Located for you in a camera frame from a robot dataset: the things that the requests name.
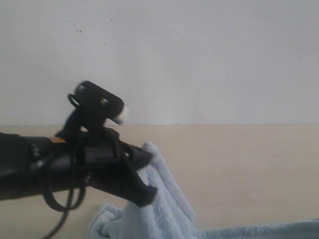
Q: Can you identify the light blue fluffy towel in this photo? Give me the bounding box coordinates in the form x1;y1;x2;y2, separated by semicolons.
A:
86;141;319;239

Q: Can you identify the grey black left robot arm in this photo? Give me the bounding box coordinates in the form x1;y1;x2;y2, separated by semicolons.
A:
0;128;158;212

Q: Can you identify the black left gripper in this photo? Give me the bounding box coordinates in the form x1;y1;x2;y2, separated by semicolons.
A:
44;128;158;208

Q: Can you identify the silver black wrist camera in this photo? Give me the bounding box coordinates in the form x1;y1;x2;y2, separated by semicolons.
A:
63;81;129;134

